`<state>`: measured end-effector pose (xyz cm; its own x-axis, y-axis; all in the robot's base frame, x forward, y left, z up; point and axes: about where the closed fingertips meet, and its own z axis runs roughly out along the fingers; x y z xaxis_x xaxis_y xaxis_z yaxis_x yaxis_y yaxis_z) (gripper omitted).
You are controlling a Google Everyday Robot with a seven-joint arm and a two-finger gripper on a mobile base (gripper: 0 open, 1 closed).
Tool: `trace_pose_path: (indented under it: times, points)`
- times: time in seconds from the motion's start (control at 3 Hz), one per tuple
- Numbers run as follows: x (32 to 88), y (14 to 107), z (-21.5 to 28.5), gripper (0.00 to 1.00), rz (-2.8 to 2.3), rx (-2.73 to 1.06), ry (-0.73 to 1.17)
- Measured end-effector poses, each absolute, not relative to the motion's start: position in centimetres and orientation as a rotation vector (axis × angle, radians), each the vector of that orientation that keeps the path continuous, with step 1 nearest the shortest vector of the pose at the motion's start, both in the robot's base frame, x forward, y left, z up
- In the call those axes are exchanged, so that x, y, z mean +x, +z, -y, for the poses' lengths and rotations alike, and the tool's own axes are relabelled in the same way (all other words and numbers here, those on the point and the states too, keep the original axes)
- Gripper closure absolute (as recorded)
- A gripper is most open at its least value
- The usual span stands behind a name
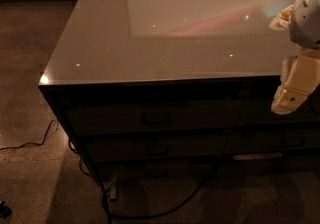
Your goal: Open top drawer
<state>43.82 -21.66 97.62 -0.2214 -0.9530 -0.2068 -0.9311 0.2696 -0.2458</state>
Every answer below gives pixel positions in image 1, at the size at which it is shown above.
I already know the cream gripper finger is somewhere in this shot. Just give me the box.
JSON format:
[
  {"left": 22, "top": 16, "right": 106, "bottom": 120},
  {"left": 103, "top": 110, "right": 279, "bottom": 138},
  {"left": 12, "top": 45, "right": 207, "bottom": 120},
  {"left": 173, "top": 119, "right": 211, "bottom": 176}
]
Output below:
[{"left": 271, "top": 49, "right": 320, "bottom": 115}]

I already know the thick black floor cable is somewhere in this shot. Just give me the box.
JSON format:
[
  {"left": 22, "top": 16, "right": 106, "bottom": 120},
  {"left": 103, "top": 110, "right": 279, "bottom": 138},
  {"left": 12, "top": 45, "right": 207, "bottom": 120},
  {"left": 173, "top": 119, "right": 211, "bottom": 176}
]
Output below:
[{"left": 101, "top": 164, "right": 219, "bottom": 224}]

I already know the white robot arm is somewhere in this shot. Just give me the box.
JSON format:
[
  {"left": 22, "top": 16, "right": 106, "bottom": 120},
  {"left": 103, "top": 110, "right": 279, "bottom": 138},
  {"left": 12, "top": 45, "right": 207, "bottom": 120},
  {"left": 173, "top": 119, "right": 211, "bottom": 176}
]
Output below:
[{"left": 269, "top": 0, "right": 320, "bottom": 115}]

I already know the thin black floor cable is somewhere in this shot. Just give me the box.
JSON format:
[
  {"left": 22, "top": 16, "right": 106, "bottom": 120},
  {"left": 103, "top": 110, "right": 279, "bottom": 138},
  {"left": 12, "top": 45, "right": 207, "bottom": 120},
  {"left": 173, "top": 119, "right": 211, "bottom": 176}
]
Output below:
[{"left": 0, "top": 119, "right": 60, "bottom": 152}]

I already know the black object on floor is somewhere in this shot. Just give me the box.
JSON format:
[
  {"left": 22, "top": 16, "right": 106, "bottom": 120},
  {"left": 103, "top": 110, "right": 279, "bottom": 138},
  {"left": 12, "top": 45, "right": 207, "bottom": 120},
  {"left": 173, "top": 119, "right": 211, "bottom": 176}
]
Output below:
[{"left": 0, "top": 201, "right": 11, "bottom": 219}]

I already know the dark cabinet with glossy top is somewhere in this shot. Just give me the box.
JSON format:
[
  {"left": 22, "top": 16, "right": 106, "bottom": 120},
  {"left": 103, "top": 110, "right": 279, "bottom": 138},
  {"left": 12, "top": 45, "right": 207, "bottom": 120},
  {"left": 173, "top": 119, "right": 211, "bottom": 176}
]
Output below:
[{"left": 39, "top": 0, "right": 319, "bottom": 181}]

